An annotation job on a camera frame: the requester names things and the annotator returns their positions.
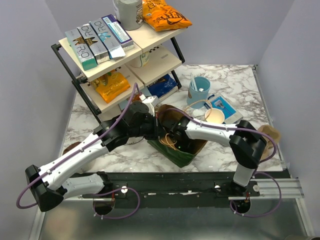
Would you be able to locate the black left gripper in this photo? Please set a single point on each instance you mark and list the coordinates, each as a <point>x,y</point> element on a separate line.
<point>154,134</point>

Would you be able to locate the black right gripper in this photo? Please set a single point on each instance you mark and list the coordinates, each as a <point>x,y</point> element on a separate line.
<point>190,148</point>

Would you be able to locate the green paper bag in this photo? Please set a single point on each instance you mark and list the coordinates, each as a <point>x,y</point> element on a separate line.
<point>179,158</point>

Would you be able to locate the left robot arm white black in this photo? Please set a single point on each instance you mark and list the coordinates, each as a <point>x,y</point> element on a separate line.
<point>52,183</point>

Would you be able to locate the brown snack bag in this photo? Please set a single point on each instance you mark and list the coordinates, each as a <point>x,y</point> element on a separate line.
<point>124,103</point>

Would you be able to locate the stack of white paper cups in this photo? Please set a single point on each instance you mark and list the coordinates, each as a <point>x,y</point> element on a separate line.
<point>214,115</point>

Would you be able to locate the blue snack bag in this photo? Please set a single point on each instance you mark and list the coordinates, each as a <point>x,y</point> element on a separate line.
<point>162,86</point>

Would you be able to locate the light blue cup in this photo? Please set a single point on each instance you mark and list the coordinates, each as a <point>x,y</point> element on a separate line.
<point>195,99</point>

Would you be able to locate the yellow snack bag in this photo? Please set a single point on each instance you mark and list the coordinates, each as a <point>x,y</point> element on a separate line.
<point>110,85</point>

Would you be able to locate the white stirrers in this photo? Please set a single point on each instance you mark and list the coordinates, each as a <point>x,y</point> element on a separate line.
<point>194,85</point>

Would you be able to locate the blue razor box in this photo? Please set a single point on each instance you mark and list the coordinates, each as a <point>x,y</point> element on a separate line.
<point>218,101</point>

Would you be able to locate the blue RO box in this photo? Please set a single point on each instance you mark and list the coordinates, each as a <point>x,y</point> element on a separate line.
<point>114,48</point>

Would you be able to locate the brown RO box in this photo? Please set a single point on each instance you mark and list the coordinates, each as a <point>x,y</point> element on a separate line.
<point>96,46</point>

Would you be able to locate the purple white box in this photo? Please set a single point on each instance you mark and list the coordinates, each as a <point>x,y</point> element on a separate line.
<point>120,34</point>

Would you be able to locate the teal RO box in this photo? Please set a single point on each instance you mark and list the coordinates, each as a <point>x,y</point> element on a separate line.
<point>81,49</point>

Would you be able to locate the orange chips bag top shelf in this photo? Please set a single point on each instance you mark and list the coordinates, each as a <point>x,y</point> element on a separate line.
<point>163,17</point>

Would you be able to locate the grey canister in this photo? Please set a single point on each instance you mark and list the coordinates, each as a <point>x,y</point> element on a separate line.
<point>129,13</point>

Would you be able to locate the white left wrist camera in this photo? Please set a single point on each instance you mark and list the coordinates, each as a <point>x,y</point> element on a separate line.
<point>151,102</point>

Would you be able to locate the black frame beige shelf rack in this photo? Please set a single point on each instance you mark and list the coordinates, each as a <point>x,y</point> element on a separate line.
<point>164,57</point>

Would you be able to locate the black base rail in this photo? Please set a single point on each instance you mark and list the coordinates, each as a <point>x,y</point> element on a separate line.
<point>178,190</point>

